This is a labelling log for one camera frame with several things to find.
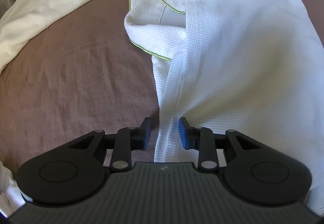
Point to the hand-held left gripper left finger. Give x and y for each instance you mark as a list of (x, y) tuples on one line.
[(146, 133)]

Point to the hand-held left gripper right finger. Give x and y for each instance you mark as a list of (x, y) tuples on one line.
[(183, 133)]

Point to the white waffle bathrobe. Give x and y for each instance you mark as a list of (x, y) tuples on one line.
[(240, 62)]

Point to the white cloth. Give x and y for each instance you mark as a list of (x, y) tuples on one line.
[(8, 188)]

